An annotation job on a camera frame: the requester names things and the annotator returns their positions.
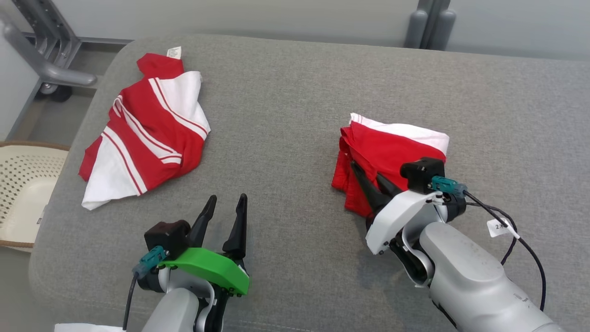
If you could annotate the red white t-shirt with label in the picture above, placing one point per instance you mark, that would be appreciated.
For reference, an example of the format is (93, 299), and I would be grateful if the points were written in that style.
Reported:
(152, 138)

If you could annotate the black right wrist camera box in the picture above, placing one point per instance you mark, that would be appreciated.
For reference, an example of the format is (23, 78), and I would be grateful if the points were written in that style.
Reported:
(421, 173)

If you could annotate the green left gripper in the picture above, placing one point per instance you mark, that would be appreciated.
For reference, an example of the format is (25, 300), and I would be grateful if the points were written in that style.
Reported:
(212, 269)

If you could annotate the grey fabric sofa cushion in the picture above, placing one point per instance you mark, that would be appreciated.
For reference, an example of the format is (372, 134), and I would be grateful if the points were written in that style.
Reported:
(295, 92)

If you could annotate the grey metal cart frame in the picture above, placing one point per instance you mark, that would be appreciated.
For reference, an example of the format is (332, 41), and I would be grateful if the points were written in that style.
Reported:
(46, 69)

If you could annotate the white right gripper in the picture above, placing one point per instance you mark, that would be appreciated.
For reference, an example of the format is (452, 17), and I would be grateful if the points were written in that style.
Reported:
(396, 216)

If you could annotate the cream perforated laundry basket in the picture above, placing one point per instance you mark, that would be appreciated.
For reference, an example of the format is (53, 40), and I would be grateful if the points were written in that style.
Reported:
(27, 193)

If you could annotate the grey rounded post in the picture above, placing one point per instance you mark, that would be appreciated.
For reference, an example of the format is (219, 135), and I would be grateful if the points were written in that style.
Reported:
(415, 30)
(445, 30)

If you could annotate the grey centre column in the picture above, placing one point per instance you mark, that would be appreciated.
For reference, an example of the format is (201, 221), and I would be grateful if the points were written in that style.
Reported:
(433, 7)

